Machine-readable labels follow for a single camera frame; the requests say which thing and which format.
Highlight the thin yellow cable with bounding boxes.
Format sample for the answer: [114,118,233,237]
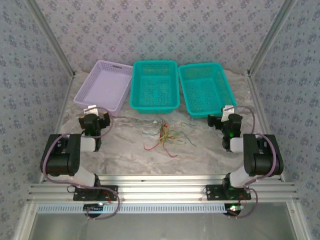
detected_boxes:
[156,122,176,148]
[156,126,187,148]

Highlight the teal plastic basket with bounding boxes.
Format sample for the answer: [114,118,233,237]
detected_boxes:
[177,61,238,120]
[129,59,181,115]

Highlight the white slotted cable duct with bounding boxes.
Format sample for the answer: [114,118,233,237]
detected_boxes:
[37,202,227,215]

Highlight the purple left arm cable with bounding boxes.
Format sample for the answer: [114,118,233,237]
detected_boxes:
[41,106,121,221]

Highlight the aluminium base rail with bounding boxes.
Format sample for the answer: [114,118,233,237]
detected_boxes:
[24,174,300,202]

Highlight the aluminium frame post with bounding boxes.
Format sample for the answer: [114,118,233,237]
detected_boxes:
[246,0,299,76]
[26,0,76,77]

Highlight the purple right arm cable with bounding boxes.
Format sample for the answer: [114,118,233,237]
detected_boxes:
[231,104,285,221]

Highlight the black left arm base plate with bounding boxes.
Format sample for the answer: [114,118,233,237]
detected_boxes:
[73,185,119,201]

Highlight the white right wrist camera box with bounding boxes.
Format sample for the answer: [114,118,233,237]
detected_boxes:
[221,105,236,121]

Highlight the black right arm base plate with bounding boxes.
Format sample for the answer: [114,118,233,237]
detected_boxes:
[205,184,252,201]

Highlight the black controller board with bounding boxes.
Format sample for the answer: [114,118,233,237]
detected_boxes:
[83,202,105,214]
[226,203,245,216]

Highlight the lilac plastic basket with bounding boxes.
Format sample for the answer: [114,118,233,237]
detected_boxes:
[73,59,134,117]

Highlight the aluminium side rail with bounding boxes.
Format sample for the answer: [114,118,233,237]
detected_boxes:
[52,74,76,137]
[247,74,271,136]

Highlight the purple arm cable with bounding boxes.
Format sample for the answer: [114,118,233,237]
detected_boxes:
[41,106,121,221]
[231,104,285,221]

